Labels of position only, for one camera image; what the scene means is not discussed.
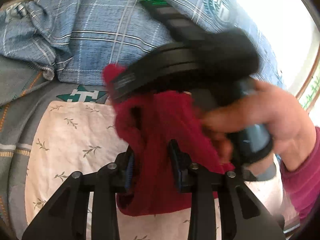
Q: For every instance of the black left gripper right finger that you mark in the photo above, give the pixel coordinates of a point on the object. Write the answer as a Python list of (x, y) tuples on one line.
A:
[(222, 206)]

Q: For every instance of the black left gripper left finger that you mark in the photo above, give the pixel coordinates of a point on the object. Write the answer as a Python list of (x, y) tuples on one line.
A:
[(64, 215)]

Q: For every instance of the red small sweater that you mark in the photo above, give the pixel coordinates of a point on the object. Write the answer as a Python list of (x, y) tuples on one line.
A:
[(147, 123)]

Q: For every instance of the pink sleeve forearm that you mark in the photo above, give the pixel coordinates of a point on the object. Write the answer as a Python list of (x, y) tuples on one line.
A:
[(302, 185)]

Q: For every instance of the person's right hand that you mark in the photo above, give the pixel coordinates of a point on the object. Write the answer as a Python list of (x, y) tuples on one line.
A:
[(293, 132)]

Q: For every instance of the white floral bed sheet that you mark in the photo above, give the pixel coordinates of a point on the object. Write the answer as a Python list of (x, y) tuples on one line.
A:
[(161, 226)]

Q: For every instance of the blue plaid quilt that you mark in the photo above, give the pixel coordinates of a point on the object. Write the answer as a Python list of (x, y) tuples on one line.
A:
[(73, 40)]

